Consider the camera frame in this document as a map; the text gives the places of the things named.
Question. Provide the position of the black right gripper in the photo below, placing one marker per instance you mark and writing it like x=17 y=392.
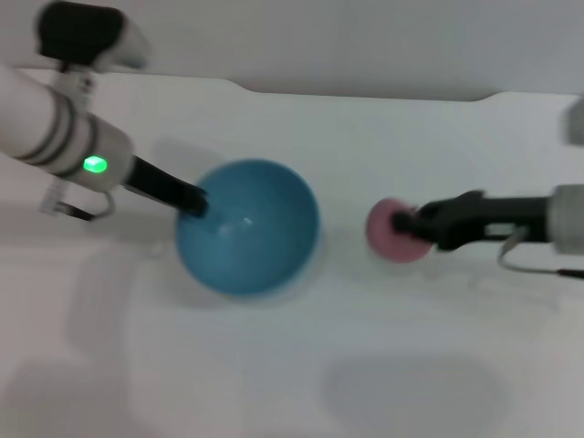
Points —
x=502 y=216

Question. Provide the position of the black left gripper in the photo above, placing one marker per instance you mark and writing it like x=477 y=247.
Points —
x=155 y=180

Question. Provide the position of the pink toy peach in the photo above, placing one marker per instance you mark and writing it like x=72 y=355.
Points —
x=383 y=228

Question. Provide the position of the blue plastic bowl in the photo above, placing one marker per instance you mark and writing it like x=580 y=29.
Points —
x=255 y=237

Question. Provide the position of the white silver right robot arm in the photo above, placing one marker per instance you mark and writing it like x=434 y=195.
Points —
x=570 y=219

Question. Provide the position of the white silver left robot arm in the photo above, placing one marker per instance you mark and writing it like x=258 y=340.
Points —
x=45 y=123

